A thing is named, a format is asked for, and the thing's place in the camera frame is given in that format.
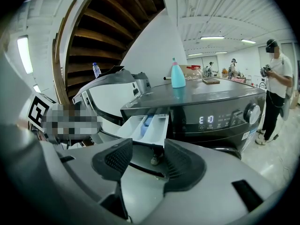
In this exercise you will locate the wooden staircase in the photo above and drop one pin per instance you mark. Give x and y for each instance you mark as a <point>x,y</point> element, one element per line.
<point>105,27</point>

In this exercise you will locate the dark grey washing machine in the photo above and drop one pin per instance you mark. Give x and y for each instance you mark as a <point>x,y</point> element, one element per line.
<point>211,97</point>

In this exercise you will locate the metal tube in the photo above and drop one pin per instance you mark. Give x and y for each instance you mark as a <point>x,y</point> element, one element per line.
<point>167,78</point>

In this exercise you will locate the long ceiling light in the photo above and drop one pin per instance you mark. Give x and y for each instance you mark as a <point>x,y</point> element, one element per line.
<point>221,52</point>
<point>212,38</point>
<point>248,41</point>
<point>24,54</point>
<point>195,54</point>

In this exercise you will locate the person's shoe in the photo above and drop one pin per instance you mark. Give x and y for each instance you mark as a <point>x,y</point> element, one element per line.
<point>156,159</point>

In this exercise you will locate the white and grey appliance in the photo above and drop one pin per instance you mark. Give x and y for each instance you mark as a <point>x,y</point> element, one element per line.
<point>112,90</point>

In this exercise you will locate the teal bottle with pink cap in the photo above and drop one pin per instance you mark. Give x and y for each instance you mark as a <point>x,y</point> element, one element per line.
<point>178,75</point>

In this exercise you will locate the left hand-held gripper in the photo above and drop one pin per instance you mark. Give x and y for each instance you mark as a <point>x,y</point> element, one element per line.
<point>38,110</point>

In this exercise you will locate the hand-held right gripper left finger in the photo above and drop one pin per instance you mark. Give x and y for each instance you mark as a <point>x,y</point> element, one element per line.
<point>112,159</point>

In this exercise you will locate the clear jar with red lid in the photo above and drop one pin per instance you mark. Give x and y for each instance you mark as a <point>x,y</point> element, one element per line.
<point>193,72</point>

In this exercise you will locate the white detergent drawer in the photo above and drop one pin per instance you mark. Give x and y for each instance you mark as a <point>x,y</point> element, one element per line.
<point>131,129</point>

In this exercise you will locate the clear plastic water bottle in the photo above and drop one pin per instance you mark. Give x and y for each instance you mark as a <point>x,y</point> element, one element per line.
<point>96,70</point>

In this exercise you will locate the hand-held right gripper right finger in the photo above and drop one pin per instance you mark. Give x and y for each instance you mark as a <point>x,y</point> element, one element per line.
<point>185,170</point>

